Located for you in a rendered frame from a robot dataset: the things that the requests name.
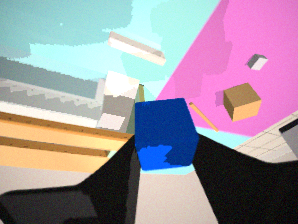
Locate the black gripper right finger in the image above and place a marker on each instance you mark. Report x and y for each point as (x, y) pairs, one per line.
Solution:
(240, 188)

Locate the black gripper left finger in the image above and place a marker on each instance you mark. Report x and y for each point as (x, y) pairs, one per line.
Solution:
(107, 196)

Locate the dark blue block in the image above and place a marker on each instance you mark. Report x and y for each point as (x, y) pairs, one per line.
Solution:
(165, 134)

